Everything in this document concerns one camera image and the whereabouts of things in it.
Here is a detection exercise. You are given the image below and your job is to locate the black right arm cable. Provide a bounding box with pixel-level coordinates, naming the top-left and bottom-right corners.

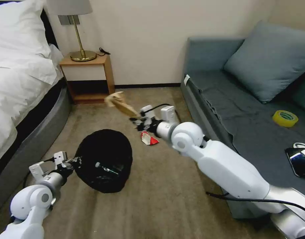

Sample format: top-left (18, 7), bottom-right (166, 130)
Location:
top-left (206, 191), bottom-right (305, 217)

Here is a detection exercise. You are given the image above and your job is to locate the yellow tape roll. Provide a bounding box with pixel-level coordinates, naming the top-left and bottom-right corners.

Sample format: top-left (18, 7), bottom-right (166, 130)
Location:
top-left (272, 110), bottom-right (299, 128)

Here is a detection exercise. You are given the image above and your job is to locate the brown paper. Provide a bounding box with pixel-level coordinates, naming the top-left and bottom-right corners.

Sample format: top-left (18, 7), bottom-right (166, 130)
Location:
top-left (104, 91), bottom-right (141, 118)

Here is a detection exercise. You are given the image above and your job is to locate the dark grey sofa cover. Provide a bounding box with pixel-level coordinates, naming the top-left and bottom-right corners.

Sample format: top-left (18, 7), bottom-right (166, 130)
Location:
top-left (186, 71), bottom-right (305, 180)

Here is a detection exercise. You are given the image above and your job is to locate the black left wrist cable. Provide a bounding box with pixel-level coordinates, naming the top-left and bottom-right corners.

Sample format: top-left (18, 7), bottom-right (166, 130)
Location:
top-left (23, 159), bottom-right (59, 190)

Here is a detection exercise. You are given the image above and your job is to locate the black headboard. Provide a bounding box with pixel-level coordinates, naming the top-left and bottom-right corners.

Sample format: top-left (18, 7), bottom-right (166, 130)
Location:
top-left (40, 7), bottom-right (60, 49)

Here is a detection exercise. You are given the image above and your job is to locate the grey bed base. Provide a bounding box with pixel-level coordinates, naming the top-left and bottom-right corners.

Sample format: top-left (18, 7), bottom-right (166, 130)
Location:
top-left (0, 82), bottom-right (73, 212)

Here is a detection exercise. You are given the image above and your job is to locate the black round trash bin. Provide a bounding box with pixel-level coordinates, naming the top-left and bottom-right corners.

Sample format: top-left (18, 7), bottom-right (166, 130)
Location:
top-left (74, 129), bottom-right (133, 194)

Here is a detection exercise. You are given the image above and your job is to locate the large blue-grey cushion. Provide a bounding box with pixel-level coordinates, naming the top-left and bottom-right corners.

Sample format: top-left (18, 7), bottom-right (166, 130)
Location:
top-left (223, 20), bottom-right (305, 104)

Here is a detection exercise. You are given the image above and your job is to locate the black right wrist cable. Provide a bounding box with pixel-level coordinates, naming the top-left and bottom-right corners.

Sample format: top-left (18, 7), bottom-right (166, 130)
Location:
top-left (149, 103), bottom-right (181, 123)

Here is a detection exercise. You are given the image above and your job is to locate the blue-grey sofa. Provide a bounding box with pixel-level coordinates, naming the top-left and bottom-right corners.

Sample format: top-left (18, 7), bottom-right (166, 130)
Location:
top-left (180, 37), bottom-right (305, 222)

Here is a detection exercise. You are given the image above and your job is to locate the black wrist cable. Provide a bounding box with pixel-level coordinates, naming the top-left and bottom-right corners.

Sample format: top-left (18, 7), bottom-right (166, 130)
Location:
top-left (149, 103), bottom-right (181, 123)
top-left (23, 159), bottom-right (59, 190)

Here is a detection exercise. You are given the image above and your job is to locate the white duvet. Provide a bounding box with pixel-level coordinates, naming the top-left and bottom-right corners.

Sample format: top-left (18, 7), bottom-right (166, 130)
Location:
top-left (0, 43), bottom-right (66, 160)

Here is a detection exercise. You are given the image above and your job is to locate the grey wall switch panel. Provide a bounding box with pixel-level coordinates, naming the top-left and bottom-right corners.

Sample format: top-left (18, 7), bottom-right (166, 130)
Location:
top-left (58, 15), bottom-right (81, 25)

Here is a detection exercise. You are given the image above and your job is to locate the small bottle with white cap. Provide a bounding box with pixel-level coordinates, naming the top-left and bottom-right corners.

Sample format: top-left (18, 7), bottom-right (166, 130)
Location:
top-left (95, 162), bottom-right (119, 175)

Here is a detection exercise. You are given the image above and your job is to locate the white pillow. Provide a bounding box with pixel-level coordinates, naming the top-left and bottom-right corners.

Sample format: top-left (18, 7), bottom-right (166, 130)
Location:
top-left (0, 0), bottom-right (52, 68)

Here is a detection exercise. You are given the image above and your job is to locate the dark teal cushion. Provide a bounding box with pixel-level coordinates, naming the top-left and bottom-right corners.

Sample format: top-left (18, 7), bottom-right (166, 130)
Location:
top-left (291, 74), bottom-right (305, 113)

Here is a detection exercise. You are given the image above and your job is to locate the wooden nightstand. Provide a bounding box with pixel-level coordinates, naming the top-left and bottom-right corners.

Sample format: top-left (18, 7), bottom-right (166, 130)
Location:
top-left (59, 53), bottom-right (116, 105)

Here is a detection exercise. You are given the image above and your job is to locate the red and white carton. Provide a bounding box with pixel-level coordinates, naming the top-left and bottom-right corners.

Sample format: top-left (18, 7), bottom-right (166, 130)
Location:
top-left (140, 131), bottom-right (160, 146)

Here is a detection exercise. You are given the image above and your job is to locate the black smartphone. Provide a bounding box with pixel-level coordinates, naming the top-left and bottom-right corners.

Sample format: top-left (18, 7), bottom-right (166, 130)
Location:
top-left (284, 147), bottom-right (305, 178)

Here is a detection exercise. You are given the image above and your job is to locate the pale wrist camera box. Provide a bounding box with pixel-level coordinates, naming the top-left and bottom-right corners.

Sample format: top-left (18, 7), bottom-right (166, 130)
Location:
top-left (140, 105), bottom-right (156, 123)
top-left (53, 151), bottom-right (68, 165)

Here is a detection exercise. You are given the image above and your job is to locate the brass table lamp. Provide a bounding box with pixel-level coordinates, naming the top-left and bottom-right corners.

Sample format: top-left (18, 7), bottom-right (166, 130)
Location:
top-left (47, 0), bottom-right (97, 62)

